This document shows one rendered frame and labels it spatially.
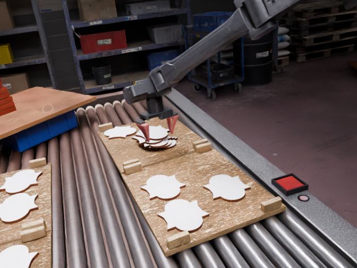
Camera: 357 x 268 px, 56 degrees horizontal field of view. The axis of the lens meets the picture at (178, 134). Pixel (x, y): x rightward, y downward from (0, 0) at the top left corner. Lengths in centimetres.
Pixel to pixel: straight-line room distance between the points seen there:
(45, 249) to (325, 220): 71
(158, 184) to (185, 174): 10
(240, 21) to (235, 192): 46
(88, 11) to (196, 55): 434
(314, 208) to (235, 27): 52
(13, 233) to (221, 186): 59
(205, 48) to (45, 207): 65
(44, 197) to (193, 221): 49
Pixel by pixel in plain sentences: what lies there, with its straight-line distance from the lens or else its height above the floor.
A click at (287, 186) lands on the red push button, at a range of 105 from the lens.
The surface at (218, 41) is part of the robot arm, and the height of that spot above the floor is 135.
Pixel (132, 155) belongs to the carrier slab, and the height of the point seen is 94.
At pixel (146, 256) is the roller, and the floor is 92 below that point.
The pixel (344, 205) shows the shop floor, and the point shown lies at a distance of 263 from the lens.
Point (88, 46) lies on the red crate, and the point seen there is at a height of 75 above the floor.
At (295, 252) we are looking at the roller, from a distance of 87.
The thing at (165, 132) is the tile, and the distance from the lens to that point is 130.
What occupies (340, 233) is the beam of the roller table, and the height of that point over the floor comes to 92.
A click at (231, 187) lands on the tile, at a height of 95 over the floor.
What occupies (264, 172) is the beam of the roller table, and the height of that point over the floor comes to 91.
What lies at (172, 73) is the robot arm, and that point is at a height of 125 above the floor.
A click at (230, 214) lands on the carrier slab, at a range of 93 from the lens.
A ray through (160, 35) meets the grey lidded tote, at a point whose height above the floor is 76.
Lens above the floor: 151
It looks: 24 degrees down
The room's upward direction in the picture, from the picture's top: 6 degrees counter-clockwise
